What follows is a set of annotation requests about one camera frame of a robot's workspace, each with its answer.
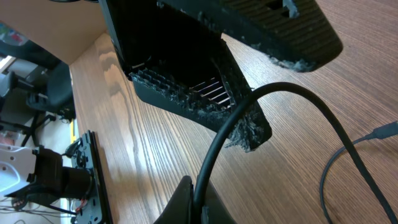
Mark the black office chair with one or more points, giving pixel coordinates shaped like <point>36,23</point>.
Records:
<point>52,99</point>

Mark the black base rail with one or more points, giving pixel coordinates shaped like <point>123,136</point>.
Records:
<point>94,208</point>

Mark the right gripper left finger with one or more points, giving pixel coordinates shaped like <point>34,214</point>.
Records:
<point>178,209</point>

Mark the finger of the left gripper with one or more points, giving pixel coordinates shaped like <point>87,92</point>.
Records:
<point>294,34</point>

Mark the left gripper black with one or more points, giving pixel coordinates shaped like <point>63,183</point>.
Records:
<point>176,58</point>

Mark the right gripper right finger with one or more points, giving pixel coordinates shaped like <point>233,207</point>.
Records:
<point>213,210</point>

